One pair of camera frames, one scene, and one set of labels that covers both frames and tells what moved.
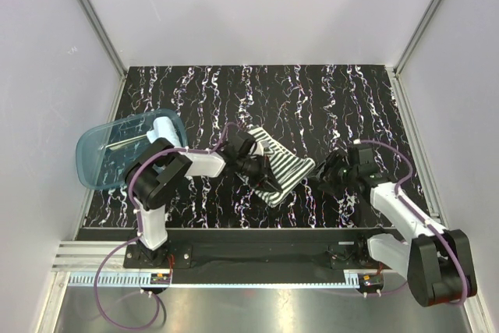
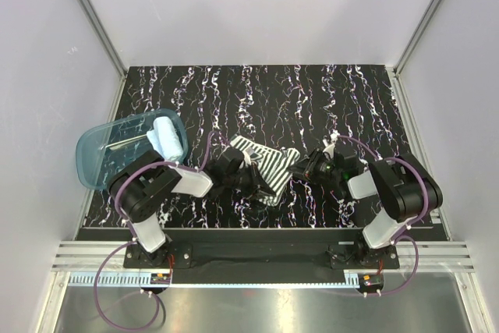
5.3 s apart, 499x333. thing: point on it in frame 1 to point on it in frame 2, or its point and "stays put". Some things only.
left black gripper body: x=256 y=170 to x=245 y=180
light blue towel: x=163 y=127 stays put
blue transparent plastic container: x=105 y=153 stays put
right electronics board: x=370 y=281 stays put
